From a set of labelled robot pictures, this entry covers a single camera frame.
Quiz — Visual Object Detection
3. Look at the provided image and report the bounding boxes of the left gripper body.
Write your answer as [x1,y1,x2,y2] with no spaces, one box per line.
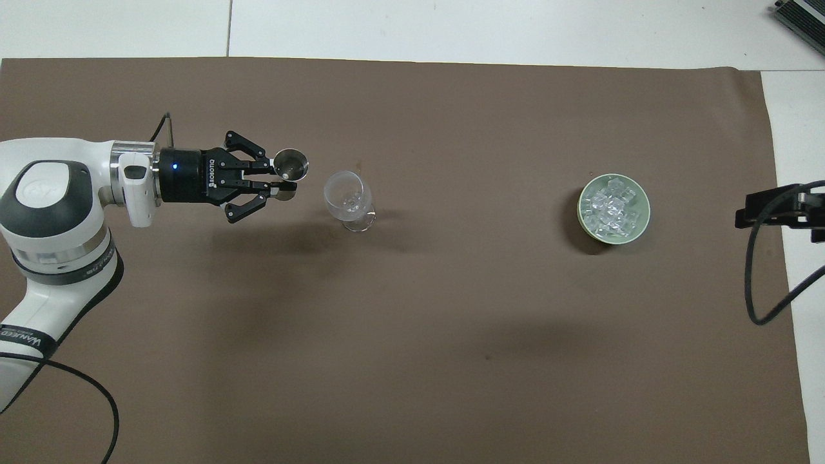
[158,148,228,207]

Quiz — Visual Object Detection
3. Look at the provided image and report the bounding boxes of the small steel measuring cup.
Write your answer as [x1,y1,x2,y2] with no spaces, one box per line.
[273,148,309,182]

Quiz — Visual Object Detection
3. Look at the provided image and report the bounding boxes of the clear wine glass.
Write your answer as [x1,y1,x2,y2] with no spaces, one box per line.
[322,169,376,233]

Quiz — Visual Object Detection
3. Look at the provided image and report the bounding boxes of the light green bowl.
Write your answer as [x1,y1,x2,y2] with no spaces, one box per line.
[577,173,651,247]

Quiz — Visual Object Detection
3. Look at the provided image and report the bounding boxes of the black stand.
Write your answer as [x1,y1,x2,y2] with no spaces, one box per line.
[735,183,825,245]

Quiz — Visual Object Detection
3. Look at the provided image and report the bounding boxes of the grey ribbed metal box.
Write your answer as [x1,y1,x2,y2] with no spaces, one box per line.
[772,0,825,47]

